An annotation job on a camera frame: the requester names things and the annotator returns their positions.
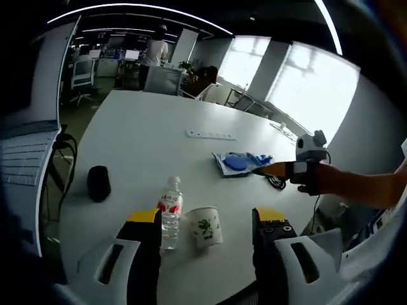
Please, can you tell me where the white paper cup green print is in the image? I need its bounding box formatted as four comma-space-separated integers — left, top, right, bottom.
184, 206, 224, 254

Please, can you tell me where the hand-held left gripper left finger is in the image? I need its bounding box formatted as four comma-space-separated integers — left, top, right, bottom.
77, 208, 163, 305

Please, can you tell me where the grey mesh office chair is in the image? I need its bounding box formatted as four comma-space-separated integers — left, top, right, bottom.
203, 282, 259, 305

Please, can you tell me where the metal frame chair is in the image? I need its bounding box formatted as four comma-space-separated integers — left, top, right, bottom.
225, 88, 256, 111

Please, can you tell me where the grey back office chair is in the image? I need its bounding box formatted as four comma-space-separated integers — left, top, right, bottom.
144, 65, 185, 97

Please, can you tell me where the black cylindrical item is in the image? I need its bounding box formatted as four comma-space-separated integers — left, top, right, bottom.
87, 165, 112, 203

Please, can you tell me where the black laptop stand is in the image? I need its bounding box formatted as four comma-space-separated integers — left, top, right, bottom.
47, 123, 79, 200

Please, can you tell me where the silver laptop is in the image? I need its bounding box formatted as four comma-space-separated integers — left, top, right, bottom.
0, 15, 82, 189

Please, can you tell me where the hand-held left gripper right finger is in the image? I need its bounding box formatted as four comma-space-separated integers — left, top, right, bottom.
252, 207, 343, 305

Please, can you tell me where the white table tabletop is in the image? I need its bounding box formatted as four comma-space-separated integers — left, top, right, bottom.
59, 89, 322, 305

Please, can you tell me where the white adapter with cable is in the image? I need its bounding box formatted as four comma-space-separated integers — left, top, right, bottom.
270, 121, 299, 141

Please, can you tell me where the person's right hand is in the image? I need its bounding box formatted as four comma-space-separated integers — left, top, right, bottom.
297, 161, 349, 196

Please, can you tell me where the blue and white wipes packet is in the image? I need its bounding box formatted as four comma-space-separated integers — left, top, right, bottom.
212, 151, 275, 179

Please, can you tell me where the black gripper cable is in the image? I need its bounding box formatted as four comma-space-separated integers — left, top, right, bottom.
312, 193, 321, 234

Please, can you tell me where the black cable bundle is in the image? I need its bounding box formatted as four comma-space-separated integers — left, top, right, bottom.
265, 173, 288, 192

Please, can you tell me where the person's white shirt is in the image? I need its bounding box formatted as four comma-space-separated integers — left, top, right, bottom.
341, 203, 407, 288

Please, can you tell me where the white power strip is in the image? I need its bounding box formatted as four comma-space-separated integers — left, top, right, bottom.
184, 128, 238, 142

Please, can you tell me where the clear plastic water bottle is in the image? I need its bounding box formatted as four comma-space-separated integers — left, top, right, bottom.
158, 176, 184, 251

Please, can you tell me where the white office chair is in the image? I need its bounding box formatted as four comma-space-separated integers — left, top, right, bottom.
70, 59, 98, 104

